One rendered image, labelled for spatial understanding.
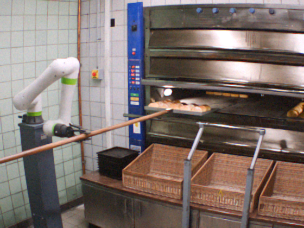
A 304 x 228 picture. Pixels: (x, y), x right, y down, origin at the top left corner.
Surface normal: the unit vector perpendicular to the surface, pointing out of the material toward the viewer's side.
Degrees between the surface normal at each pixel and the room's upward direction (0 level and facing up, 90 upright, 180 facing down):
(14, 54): 90
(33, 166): 90
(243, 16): 90
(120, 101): 90
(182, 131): 70
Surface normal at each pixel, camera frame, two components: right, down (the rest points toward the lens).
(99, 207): -0.55, 0.16
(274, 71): -0.52, -0.19
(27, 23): 0.83, 0.09
